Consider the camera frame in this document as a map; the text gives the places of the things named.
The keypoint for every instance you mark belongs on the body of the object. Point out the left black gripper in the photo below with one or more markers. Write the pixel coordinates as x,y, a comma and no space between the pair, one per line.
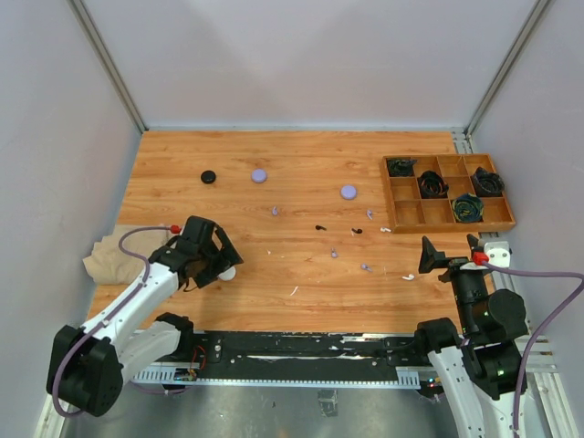
228,255

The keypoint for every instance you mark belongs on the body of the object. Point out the white earbud charging case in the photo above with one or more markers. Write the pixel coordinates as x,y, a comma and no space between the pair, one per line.
228,275

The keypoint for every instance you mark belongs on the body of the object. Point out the rolled dark tie right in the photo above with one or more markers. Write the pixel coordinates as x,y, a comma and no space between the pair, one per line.
487,184

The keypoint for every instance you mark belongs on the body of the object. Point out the rolled dark tie top left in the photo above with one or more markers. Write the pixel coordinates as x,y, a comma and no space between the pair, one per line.
401,167

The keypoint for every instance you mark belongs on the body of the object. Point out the purple charging case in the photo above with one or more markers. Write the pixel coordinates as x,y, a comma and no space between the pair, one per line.
348,192
258,175

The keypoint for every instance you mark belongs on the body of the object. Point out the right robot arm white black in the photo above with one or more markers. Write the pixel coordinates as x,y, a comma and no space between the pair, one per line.
477,361

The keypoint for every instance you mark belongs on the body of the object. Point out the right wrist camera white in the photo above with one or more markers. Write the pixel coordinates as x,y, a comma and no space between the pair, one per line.
498,254

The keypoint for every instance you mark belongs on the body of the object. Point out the rolled blue yellow tie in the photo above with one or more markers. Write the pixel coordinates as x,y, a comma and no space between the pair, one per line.
467,209

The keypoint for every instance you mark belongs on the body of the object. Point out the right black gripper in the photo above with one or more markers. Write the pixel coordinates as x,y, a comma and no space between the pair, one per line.
432,257

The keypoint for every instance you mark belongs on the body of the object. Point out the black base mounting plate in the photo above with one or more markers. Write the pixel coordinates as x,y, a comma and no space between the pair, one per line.
210,348

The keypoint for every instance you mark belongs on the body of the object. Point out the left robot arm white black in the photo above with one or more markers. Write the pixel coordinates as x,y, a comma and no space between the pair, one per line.
90,364

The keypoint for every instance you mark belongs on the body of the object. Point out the beige folded cloth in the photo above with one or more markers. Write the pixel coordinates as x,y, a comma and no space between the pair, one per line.
108,265

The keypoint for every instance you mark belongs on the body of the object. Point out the wooden compartment tray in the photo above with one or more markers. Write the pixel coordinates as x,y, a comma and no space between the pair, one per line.
410,214

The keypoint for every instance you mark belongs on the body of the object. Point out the black earbud charging case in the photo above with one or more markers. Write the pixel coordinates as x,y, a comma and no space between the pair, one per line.
208,177

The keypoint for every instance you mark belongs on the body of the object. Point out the white slotted cable duct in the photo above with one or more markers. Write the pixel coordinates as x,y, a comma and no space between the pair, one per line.
352,375

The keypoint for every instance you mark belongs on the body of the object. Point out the rolled dark tie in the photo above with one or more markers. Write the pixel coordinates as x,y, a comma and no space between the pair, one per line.
401,167
487,184

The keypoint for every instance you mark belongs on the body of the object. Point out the rolled black tie centre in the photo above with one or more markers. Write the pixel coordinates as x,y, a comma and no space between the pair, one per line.
432,186

